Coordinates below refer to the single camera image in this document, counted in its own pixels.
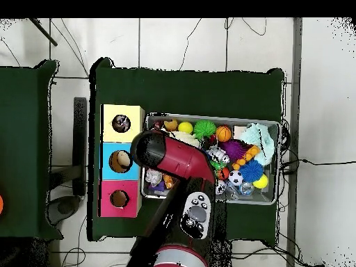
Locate mint green cloth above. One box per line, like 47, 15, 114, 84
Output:
239, 122, 275, 166

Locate wooden box with three holes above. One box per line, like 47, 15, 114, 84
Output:
97, 104, 146, 218

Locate orange toy basketball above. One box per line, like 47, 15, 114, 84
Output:
215, 125, 232, 143

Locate blue spiky rubber ball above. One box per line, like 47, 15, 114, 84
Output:
238, 159, 264, 184

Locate smooth yellow ball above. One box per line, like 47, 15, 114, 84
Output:
177, 121, 194, 135

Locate dark metal rod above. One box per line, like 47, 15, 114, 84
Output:
29, 17, 58, 47

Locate green spiky rubber ball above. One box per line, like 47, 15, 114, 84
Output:
193, 119, 217, 140

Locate pale printed cloth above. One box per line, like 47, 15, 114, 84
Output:
144, 168, 164, 188

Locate black power cable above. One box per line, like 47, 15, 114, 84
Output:
280, 158, 356, 175

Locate dark green tablecloth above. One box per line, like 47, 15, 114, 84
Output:
87, 56, 286, 245
0, 59, 63, 240

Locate small colourful dotted cloth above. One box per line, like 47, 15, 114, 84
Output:
111, 114, 131, 134

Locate small soccer ball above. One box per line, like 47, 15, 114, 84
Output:
228, 170, 244, 186

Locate purple spiky ball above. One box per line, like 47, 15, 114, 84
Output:
219, 139, 247, 161

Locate silver mesh bin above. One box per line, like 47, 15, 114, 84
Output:
140, 112, 282, 206

